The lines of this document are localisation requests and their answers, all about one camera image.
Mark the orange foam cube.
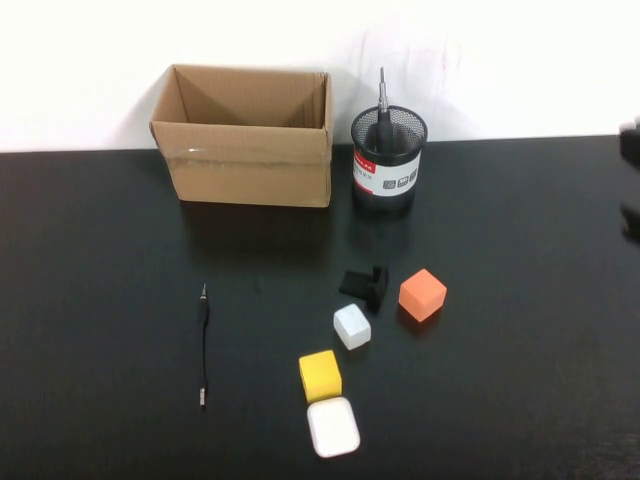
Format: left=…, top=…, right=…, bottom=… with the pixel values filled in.
left=398, top=268, right=448, bottom=324

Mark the black mesh pen holder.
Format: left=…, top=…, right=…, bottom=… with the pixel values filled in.
left=350, top=104, right=430, bottom=215

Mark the flat white rounded block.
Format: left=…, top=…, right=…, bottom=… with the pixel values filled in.
left=306, top=396, right=362, bottom=460

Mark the yellow foam cube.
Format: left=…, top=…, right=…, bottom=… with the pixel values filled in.
left=298, top=349, right=344, bottom=404

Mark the open brown cardboard box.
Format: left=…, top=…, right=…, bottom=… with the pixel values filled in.
left=149, top=63, right=334, bottom=209

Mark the black flexible bit extension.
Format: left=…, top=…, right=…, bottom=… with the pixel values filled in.
left=196, top=282, right=211, bottom=411

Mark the small white cube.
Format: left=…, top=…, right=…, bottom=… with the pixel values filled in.
left=332, top=303, right=373, bottom=352

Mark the black plastic bracket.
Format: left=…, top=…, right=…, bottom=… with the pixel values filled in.
left=338, top=264, right=390, bottom=315

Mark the black-handled screwdriver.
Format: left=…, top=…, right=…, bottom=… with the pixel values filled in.
left=368, top=66, right=397, bottom=152

